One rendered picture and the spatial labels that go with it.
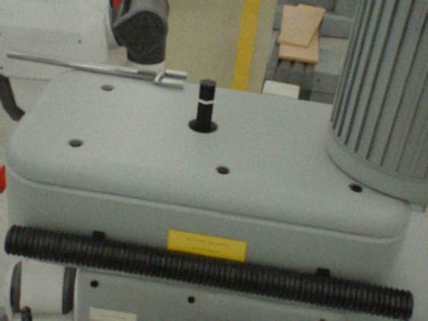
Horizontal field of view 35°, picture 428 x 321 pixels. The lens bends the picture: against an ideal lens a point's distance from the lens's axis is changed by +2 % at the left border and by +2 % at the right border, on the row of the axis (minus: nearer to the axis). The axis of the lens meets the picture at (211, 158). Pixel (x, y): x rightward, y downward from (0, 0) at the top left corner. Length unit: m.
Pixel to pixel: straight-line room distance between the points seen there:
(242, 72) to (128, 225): 1.95
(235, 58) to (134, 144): 1.91
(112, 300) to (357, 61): 0.41
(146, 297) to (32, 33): 0.80
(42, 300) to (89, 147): 1.09
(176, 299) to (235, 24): 1.87
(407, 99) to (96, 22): 0.92
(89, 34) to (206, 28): 1.19
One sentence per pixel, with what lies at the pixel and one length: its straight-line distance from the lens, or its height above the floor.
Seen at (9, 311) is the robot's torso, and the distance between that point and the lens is 1.90.
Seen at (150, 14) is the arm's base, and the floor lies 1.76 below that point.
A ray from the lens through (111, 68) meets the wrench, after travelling 0.94.
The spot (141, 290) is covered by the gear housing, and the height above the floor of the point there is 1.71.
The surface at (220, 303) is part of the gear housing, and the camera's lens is 0.84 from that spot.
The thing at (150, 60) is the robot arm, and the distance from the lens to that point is 1.57.
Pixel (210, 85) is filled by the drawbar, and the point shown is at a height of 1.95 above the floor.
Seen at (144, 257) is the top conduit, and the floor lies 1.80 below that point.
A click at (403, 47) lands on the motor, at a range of 0.71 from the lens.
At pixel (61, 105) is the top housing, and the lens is 0.86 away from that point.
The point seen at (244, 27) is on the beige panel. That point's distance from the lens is 2.62.
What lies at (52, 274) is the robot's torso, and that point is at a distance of 1.80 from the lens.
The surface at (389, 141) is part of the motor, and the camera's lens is 0.75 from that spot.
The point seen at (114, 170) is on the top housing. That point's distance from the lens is 0.75.
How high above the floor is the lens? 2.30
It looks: 32 degrees down
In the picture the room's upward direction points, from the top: 7 degrees clockwise
